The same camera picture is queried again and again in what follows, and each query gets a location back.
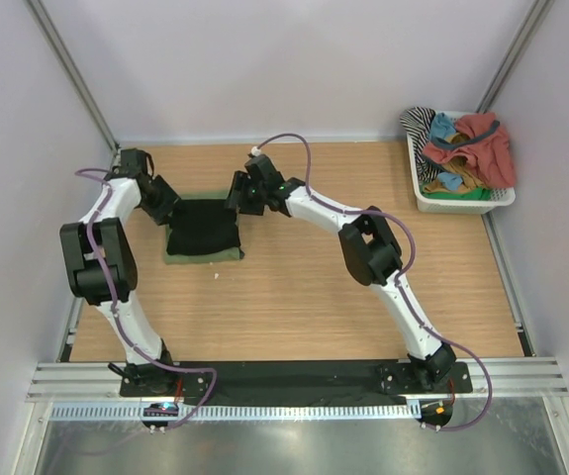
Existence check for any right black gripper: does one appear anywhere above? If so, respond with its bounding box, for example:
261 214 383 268
222 171 266 217

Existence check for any black tank top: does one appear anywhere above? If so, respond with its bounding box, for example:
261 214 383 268
166 199 240 256

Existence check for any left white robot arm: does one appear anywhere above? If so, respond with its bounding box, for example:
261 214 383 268
59 148 180 397

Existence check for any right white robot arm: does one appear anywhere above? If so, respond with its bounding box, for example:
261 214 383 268
226 147 456 392

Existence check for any striped tank top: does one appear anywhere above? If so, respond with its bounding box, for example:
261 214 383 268
399 106 438 185

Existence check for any light blue tank top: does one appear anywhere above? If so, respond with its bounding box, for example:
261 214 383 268
428 112 457 143

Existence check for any pink tank top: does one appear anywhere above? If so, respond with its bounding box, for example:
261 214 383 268
422 113 517 189

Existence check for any yellow garment in basket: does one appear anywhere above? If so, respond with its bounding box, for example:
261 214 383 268
422 155 488 193

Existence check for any bright green garment in basket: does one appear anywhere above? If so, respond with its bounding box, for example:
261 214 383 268
421 188 492 201

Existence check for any white laundry basket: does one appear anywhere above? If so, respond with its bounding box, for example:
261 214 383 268
399 107 517 215

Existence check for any left aluminium corner post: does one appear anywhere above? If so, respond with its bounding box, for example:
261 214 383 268
24 0 120 154

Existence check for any aluminium corner post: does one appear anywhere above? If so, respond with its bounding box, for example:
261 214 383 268
476 0 555 113
24 0 120 154

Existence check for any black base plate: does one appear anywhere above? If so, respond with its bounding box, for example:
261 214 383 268
108 359 473 406

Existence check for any white slotted cable duct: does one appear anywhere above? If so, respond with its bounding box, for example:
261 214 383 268
49 401 421 423

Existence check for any aluminium frame rail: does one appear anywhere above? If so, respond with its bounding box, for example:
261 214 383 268
26 357 569 403

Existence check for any right aluminium corner post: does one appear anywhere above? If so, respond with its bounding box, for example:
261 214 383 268
476 0 555 113

